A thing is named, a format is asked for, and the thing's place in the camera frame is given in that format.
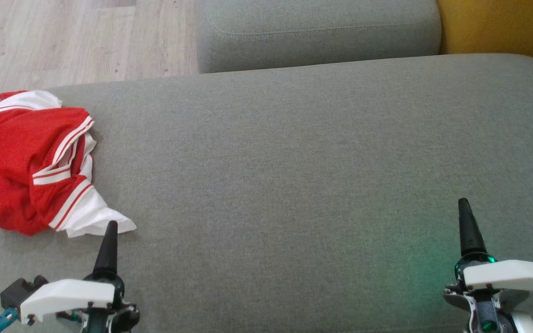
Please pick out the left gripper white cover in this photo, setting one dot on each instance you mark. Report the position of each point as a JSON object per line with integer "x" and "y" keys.
{"x": 67, "y": 296}

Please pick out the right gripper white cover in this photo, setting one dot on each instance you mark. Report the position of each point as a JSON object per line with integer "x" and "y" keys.
{"x": 507, "y": 275}

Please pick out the red garment with white stripes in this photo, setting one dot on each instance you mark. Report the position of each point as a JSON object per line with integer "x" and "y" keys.
{"x": 21, "y": 134}

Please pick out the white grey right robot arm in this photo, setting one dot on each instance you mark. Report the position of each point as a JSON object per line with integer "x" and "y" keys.
{"x": 525, "y": 323}

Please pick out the large grey sofa seat cushion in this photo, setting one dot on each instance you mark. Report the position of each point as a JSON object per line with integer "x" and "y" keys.
{"x": 294, "y": 185}

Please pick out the wide yellow sofa backrest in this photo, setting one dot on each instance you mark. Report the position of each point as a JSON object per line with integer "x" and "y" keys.
{"x": 502, "y": 27}

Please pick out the medium grey sofa seat cushion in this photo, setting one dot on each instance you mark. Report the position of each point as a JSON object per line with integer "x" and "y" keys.
{"x": 317, "y": 32}

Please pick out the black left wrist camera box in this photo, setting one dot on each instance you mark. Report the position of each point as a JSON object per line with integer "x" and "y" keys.
{"x": 16, "y": 291}

